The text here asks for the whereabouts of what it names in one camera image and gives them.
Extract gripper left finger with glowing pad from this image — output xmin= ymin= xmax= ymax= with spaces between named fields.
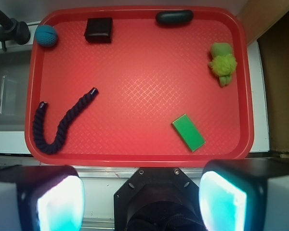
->
xmin=0 ymin=165 xmax=85 ymax=231

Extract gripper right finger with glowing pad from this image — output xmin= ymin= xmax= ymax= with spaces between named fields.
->
xmin=199 ymin=158 xmax=289 ymax=231

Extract blue knitted ball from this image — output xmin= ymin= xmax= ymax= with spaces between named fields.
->
xmin=35 ymin=25 xmax=58 ymax=47

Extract green rectangular block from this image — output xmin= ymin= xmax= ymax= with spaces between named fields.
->
xmin=171 ymin=114 xmax=206 ymax=152

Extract grey sink basin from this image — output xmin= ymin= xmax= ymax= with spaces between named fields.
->
xmin=0 ymin=48 xmax=32 ymax=131

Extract green plush turtle toy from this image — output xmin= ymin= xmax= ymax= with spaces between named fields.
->
xmin=209 ymin=43 xmax=237 ymax=87

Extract red plastic tray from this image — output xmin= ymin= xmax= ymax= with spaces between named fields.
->
xmin=25 ymin=6 xmax=254 ymax=167

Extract grey sink faucet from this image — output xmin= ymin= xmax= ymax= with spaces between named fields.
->
xmin=0 ymin=10 xmax=31 ymax=51

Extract brown cardboard panel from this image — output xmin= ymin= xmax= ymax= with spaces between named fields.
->
xmin=237 ymin=0 xmax=289 ymax=157

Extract black square box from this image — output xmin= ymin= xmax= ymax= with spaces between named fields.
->
xmin=84 ymin=17 xmax=113 ymax=43

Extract dark grey oval stone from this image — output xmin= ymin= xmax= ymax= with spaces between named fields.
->
xmin=156 ymin=10 xmax=194 ymax=25

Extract dark blue twisted rope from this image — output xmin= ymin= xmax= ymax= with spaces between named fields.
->
xmin=32 ymin=87 xmax=99 ymax=154

